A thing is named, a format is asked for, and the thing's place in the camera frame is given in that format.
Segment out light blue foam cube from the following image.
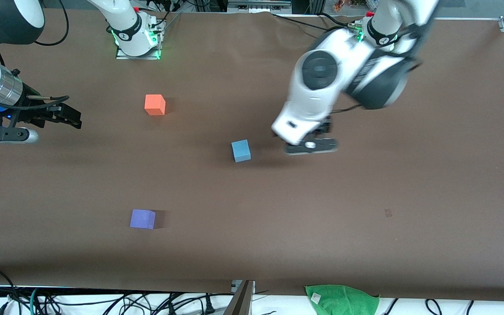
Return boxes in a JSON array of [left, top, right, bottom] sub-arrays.
[[231, 139, 252, 163]]

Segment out orange foam cube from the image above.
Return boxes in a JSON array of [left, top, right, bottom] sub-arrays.
[[144, 94, 167, 116]]

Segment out brown table cover sheet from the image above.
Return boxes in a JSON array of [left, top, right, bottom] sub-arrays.
[[0, 9, 504, 302]]

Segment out purple foam cube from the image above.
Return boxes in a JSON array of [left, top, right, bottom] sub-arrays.
[[129, 209, 157, 230]]

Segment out small colourful object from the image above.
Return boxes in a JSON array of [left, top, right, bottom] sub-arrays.
[[332, 0, 367, 12]]

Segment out green cloth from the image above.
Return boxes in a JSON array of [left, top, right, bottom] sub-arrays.
[[304, 284, 381, 315]]

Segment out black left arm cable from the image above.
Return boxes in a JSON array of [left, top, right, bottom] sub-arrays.
[[330, 104, 363, 114]]

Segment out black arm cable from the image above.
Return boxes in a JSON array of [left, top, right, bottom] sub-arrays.
[[0, 0, 70, 111], [330, 104, 363, 114]]

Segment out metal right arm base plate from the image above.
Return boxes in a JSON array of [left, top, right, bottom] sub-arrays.
[[115, 17, 166, 61]]

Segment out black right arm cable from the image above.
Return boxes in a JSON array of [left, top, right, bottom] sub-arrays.
[[0, 0, 70, 111]]

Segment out long black table cable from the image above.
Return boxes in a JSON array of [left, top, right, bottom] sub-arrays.
[[271, 13, 329, 32]]

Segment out short black table cable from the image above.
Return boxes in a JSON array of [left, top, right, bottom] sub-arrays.
[[318, 12, 354, 28]]

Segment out silver metal rail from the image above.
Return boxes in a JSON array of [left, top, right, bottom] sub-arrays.
[[227, 0, 292, 14]]

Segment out grey metal post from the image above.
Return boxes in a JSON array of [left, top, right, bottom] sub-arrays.
[[223, 280, 256, 315]]

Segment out black cable with plug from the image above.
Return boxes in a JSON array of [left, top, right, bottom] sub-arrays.
[[164, 292, 216, 315]]

